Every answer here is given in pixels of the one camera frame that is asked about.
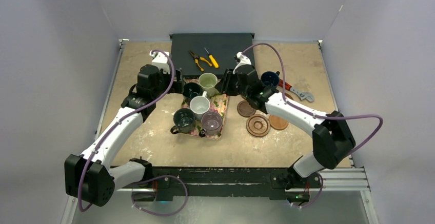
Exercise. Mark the light orange coaster front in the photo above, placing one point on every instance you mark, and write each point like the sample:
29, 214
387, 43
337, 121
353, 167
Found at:
277, 122

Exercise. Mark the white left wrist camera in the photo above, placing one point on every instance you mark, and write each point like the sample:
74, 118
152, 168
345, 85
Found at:
161, 61

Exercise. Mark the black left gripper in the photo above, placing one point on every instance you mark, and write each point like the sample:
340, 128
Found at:
178, 85

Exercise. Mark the dark walnut coaster middle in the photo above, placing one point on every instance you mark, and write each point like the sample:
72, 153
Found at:
244, 109

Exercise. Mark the dark green mug back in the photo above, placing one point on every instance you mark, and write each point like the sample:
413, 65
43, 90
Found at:
190, 91

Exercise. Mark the yellow handled screwdriver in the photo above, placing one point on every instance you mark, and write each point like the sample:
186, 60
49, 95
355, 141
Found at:
213, 60

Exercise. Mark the dark green mug front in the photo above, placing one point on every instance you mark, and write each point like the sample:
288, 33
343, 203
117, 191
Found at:
184, 121

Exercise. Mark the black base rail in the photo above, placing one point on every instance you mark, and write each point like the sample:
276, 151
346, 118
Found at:
273, 183

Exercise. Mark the yellow handled pliers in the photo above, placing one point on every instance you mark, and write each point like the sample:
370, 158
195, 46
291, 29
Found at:
199, 59

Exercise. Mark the red handled adjustable wrench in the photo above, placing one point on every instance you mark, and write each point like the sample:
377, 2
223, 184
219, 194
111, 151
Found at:
302, 95

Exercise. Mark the glossy brown ringed coaster front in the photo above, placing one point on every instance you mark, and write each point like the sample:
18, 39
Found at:
258, 125

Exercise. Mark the floral serving tray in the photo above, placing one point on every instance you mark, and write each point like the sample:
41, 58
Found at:
218, 103

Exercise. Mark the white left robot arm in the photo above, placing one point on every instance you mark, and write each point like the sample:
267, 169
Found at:
89, 176

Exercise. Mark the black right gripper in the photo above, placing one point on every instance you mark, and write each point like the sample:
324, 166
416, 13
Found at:
226, 83

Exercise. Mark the light green mug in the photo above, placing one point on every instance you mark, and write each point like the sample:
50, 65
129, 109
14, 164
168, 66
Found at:
208, 82

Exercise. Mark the dark grey network switch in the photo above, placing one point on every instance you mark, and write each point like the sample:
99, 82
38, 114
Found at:
222, 46

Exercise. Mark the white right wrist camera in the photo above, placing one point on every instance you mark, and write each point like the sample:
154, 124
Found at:
241, 60

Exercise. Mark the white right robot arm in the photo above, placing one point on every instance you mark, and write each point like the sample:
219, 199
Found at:
331, 137

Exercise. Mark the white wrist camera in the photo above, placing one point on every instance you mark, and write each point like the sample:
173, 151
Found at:
161, 61
241, 60

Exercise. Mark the dark green mug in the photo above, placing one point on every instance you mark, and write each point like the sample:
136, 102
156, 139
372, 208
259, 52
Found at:
190, 91
184, 121

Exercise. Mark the navy blue mug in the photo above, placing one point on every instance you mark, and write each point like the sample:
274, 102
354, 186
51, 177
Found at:
270, 78

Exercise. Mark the lavender mug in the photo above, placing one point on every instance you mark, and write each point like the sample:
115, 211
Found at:
211, 123

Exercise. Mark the white mug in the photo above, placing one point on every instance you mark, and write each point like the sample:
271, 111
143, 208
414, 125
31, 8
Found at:
199, 105

